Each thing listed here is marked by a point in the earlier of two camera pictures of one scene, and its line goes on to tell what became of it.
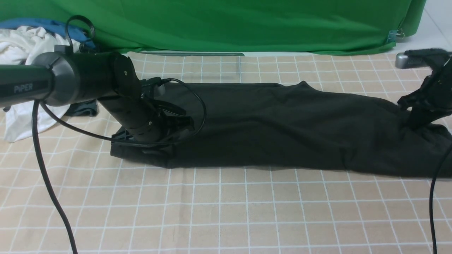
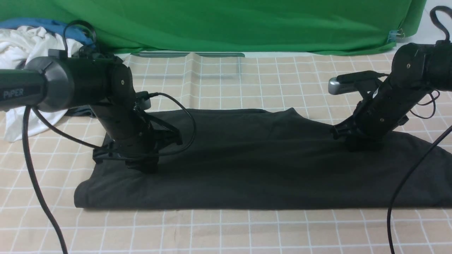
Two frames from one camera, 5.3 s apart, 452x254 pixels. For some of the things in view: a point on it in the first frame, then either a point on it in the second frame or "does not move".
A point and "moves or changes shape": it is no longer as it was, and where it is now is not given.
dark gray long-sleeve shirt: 297,128 moves or changes shape
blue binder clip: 394,35 does not move
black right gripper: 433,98 → 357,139
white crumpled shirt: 20,45 does not move
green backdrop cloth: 294,26 does not move
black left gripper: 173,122 → 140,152
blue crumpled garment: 64,30 does not move
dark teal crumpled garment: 88,108 does not move
